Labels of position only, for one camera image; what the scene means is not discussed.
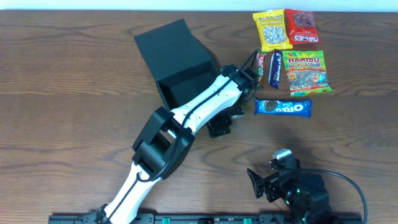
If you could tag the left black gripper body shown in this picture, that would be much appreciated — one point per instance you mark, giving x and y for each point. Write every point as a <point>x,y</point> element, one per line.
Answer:
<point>219,127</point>

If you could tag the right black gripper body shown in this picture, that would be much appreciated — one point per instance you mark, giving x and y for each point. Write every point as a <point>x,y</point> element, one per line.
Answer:
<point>270,185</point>

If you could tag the black gift box with lid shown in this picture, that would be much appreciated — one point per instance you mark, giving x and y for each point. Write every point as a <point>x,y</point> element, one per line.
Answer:
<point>180,64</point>

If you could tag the green red Milo bar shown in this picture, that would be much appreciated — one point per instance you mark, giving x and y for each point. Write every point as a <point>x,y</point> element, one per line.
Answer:
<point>259,68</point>

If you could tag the blue Oreo cookie pack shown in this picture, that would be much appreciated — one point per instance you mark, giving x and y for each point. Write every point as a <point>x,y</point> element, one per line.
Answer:
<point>282,107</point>

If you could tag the Haribo gummy worms bag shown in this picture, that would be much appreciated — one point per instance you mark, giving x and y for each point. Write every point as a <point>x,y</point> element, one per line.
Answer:
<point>306,72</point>

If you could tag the yellow pistachio snack bag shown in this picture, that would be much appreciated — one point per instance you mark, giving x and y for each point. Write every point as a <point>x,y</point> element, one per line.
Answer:
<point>272,30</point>

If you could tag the red Hacks candy bag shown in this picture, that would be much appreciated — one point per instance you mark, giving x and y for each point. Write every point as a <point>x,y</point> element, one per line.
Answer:
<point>301,26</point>

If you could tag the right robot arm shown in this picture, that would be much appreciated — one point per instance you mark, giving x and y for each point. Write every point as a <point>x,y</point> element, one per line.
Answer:
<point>303,192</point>

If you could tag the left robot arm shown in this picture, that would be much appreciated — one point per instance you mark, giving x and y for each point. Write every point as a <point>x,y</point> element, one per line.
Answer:
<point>167,137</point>

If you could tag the purple Dairy Milk chocolate bar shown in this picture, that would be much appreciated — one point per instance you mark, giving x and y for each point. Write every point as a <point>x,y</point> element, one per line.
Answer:
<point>275,68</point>

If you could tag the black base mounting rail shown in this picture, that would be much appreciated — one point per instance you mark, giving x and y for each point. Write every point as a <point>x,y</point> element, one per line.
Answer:
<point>149,218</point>

